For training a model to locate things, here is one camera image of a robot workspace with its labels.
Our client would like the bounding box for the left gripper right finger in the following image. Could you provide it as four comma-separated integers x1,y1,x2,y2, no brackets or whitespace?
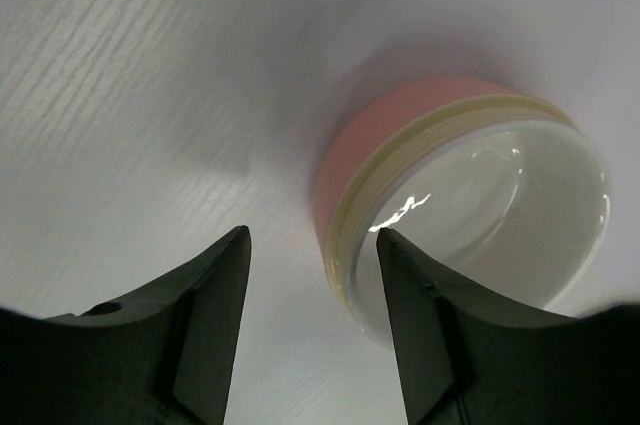
376,229,639,424

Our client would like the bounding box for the pink round lunch box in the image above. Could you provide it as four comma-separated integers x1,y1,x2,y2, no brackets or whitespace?
314,76,611,347

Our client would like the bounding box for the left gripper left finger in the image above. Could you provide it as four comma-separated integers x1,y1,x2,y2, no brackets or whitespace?
1,226,250,424

